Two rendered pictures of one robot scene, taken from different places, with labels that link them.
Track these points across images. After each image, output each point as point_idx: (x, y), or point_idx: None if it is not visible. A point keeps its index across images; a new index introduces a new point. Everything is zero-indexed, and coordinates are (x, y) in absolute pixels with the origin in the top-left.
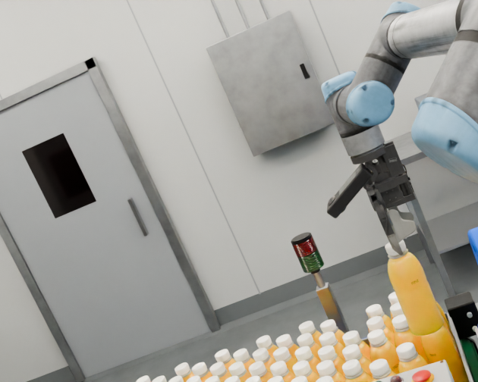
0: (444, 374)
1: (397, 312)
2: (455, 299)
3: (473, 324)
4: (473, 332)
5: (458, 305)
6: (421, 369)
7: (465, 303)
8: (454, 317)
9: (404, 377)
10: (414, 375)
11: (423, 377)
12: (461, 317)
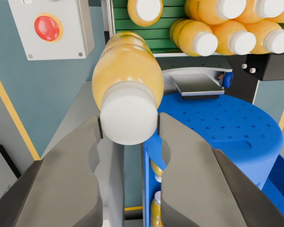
0: (52, 55)
1: (262, 2)
2: None
3: (250, 67)
4: (247, 61)
5: (267, 66)
6: (73, 28)
7: (264, 73)
8: (261, 56)
9: (60, 3)
10: (45, 20)
11: (38, 32)
12: (258, 61)
